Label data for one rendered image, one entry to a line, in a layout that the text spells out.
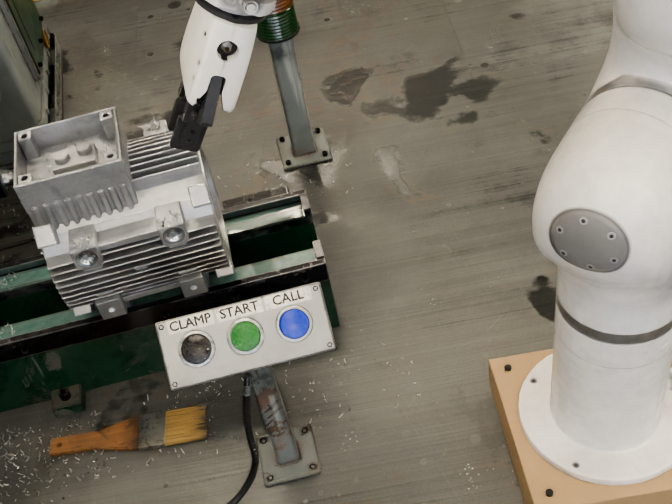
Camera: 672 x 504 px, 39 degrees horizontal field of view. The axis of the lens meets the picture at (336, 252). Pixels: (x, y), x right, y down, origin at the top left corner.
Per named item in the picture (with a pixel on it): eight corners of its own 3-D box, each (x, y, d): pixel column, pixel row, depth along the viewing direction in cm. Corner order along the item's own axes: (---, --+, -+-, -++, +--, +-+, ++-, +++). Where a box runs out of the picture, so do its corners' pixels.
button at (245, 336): (235, 354, 94) (233, 354, 93) (228, 325, 94) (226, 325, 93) (264, 346, 94) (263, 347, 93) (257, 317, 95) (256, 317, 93)
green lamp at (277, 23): (260, 46, 133) (254, 19, 130) (254, 24, 137) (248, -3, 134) (301, 36, 133) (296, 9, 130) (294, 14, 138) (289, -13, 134)
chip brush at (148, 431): (49, 467, 118) (47, 463, 117) (53, 433, 121) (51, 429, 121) (209, 439, 117) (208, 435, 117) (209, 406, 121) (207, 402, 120)
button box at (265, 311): (177, 389, 98) (169, 392, 93) (161, 322, 98) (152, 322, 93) (336, 348, 99) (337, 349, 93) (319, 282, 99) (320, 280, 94)
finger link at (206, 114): (221, 119, 90) (204, 132, 95) (227, 42, 91) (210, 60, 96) (209, 117, 89) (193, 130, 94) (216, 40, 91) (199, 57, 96)
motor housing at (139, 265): (84, 344, 115) (25, 238, 101) (78, 238, 128) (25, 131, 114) (242, 301, 116) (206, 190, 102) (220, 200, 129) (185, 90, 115)
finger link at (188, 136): (219, 116, 94) (201, 167, 98) (215, 98, 96) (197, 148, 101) (188, 111, 93) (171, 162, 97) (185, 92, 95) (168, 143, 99)
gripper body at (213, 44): (279, 26, 87) (242, 121, 94) (262, -28, 94) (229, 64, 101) (201, 8, 84) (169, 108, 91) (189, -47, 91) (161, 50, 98)
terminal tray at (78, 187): (37, 235, 107) (13, 190, 101) (36, 176, 114) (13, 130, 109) (140, 208, 107) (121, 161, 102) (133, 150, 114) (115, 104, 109)
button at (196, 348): (186, 366, 94) (184, 367, 92) (179, 337, 94) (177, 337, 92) (216, 359, 94) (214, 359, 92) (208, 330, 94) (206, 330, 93)
